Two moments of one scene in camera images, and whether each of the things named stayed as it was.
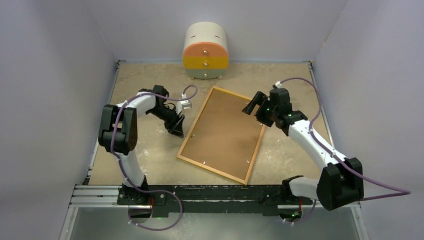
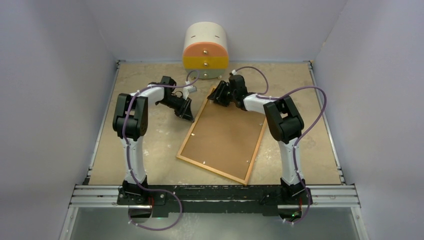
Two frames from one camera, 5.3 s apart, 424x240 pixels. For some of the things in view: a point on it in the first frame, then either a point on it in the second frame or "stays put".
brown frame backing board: x=224 y=138 stays put
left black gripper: x=175 y=129 → x=185 y=112
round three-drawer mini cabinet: x=205 y=51 stays put
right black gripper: x=261 y=100 → x=217 y=95
